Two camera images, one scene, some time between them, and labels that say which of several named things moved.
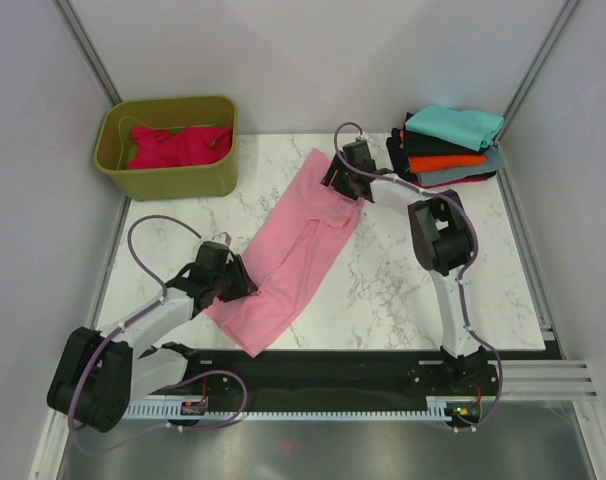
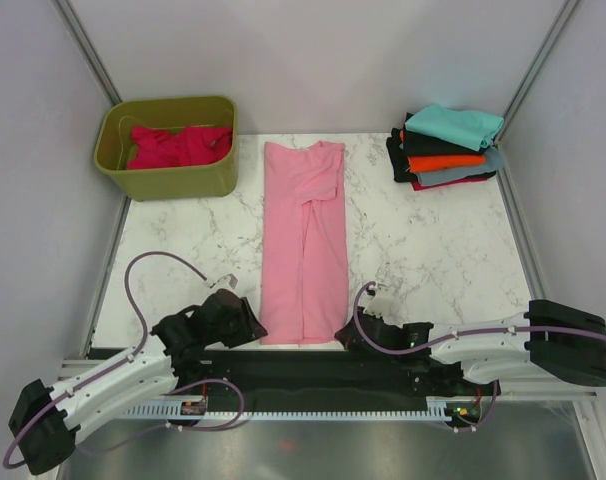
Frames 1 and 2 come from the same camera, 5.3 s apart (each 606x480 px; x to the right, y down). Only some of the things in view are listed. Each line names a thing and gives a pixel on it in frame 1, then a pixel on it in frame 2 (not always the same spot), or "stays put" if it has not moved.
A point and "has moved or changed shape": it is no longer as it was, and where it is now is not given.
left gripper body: x=232 y=284 -> x=239 y=330
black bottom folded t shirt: x=397 y=157 stays put
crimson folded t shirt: x=470 y=179 stays put
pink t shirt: x=296 y=241 has moved or changed shape
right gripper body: x=343 y=179 -> x=368 y=315
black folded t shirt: x=415 y=144 stays put
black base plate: x=216 y=376 stays put
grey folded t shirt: x=494 y=161 stays put
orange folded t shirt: x=423 y=162 stays put
